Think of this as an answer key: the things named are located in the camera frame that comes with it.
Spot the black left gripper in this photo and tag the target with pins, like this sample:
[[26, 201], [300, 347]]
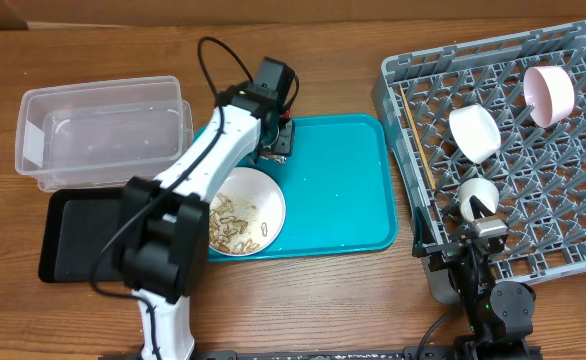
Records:
[[284, 140]]

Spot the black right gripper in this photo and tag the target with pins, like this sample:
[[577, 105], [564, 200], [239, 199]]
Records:
[[423, 238]]

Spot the white cup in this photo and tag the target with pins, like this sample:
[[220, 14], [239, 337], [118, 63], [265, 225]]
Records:
[[484, 190]]

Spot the wooden chopstick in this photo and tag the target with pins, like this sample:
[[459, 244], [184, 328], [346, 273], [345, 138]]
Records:
[[412, 124]]

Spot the white bowl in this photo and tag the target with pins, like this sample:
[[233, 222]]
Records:
[[475, 132]]

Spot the pink bowl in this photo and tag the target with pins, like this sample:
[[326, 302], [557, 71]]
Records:
[[551, 93]]

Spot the red snack wrapper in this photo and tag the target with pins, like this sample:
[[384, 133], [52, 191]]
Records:
[[279, 159]]

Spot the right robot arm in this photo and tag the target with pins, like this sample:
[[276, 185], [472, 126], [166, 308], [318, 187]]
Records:
[[499, 313]]

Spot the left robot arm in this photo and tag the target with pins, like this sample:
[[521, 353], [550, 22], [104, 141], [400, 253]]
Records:
[[162, 240]]

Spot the pink plate with peanuts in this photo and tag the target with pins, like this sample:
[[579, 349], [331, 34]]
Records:
[[247, 214]]

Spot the grey dish rack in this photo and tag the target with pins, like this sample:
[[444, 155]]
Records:
[[540, 173]]

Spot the clear plastic bin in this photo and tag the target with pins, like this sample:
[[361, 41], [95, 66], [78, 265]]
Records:
[[100, 134]]

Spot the black tray bin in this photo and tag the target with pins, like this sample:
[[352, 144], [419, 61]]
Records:
[[79, 223]]

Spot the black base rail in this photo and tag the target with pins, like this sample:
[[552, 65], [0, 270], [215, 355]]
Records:
[[323, 354]]

